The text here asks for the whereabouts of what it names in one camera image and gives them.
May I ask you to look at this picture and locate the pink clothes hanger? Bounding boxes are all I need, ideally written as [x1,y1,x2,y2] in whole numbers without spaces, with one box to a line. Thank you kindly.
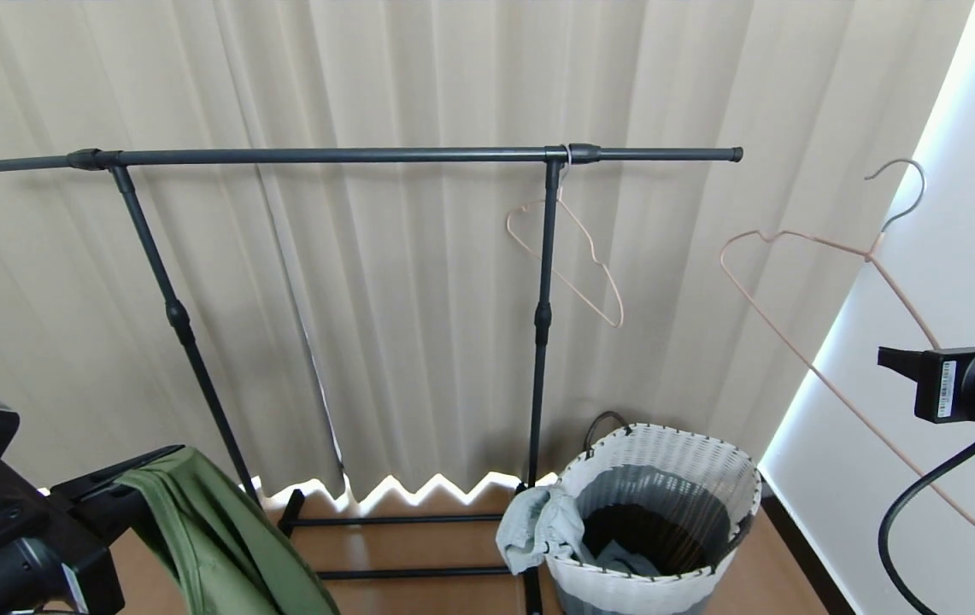
[505,165,626,329]
[719,157,975,533]

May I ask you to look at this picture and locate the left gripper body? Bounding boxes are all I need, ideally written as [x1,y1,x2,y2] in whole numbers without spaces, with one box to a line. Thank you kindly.
[0,482,126,615]

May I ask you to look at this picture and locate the pale grey shorts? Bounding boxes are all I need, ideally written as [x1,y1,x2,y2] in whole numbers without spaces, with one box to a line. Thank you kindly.
[495,484,669,578]

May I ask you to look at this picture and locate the white laundry basket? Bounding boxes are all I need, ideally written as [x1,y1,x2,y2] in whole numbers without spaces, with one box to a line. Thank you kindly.
[544,411,764,615]

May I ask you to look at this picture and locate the green long-sleeved shirt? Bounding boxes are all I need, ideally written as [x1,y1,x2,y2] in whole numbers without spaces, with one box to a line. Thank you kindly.
[115,445,342,615]

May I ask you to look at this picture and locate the black clothes rack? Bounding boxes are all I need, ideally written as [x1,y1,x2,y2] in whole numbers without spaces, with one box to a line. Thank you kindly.
[0,143,745,615]

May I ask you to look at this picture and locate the beige curtain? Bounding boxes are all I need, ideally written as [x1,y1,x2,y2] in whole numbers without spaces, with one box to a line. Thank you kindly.
[0,0,975,507]

